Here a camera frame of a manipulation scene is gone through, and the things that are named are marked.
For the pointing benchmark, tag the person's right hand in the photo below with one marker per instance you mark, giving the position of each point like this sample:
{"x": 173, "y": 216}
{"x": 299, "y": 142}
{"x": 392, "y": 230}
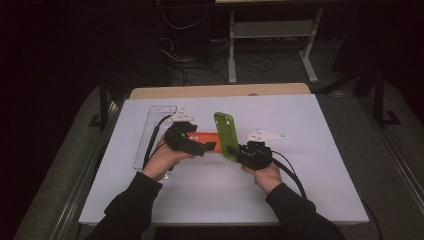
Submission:
{"x": 266, "y": 178}

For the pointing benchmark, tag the orange phone case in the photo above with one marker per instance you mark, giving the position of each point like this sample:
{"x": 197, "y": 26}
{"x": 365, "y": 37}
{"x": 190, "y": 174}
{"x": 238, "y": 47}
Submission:
{"x": 206, "y": 137}

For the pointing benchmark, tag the green phone case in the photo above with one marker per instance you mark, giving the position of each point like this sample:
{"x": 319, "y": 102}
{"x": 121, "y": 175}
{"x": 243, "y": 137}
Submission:
{"x": 228, "y": 133}

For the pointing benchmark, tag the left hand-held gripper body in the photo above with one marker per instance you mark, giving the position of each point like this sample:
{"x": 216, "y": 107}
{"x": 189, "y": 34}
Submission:
{"x": 180, "y": 140}

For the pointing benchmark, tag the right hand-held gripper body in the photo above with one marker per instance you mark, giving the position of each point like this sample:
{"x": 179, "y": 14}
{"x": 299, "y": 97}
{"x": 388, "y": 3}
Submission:
{"x": 256, "y": 156}

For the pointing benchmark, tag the white metal desk frame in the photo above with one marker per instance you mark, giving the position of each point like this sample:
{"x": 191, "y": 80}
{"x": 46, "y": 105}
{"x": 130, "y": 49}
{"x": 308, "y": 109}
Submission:
{"x": 273, "y": 29}

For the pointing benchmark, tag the black metal stand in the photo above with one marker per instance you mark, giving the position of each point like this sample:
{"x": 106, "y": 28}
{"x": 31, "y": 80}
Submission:
{"x": 103, "y": 106}
{"x": 380, "y": 106}

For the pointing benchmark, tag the wooden table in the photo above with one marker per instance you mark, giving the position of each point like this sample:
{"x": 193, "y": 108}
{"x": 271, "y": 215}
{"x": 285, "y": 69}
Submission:
{"x": 216, "y": 90}

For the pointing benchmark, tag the clear plastic tray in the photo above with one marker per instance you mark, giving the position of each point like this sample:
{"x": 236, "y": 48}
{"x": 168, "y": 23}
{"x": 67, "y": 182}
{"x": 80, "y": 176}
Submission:
{"x": 146, "y": 133}

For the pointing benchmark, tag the person's left hand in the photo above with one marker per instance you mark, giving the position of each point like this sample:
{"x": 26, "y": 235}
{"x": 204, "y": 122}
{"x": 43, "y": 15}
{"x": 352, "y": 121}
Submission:
{"x": 161, "y": 161}

